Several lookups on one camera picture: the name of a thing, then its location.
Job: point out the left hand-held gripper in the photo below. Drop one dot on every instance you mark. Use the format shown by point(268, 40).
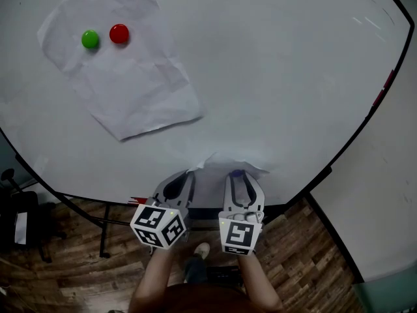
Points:
point(158, 225)

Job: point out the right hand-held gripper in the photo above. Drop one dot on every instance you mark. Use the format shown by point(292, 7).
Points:
point(239, 231)

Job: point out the dark blue round magnet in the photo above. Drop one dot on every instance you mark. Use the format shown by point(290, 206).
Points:
point(236, 173)

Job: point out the small white paper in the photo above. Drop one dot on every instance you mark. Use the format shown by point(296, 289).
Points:
point(210, 181)

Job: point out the large white paper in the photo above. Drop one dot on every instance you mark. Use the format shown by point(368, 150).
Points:
point(130, 93)

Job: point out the whiteboard with black frame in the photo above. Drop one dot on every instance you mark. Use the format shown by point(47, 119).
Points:
point(277, 77)

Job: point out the person's left forearm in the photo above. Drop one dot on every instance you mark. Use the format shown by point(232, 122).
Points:
point(153, 279)

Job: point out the person's right forearm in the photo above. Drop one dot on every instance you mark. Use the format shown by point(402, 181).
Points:
point(257, 282)

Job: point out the red whiteboard eraser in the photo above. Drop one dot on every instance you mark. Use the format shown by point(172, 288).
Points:
point(137, 201)

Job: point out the person's beige shoe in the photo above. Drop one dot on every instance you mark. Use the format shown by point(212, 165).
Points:
point(202, 249)

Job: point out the person's dark trouser leg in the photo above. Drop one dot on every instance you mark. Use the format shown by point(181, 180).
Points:
point(195, 269)

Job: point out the black electronic box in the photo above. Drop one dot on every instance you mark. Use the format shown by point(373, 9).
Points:
point(224, 275)

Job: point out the person's brown shirt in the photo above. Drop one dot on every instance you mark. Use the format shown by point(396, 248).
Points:
point(208, 300)

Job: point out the black office chair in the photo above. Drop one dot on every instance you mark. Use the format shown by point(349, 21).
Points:
point(29, 220)

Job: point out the white sheet on chair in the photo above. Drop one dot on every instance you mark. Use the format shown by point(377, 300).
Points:
point(21, 228)

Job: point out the red round magnet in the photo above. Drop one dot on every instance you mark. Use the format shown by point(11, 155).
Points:
point(119, 33)

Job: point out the green round magnet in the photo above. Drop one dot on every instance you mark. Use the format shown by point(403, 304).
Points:
point(90, 39)

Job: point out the red marker on board edge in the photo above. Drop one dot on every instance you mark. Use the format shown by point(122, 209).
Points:
point(383, 88)

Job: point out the frosted glass panel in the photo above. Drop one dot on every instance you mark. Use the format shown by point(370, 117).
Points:
point(387, 295)

